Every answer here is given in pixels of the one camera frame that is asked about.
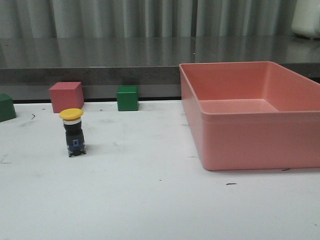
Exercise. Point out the yellow push button switch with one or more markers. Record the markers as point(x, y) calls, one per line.
point(74, 135)

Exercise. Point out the green cube block centre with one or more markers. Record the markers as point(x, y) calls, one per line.
point(127, 98)

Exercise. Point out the pink plastic bin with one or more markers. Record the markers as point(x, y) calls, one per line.
point(251, 115)

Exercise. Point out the pink cube block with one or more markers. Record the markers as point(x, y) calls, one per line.
point(66, 95)

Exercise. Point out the green block at left edge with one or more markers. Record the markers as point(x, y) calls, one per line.
point(7, 109)

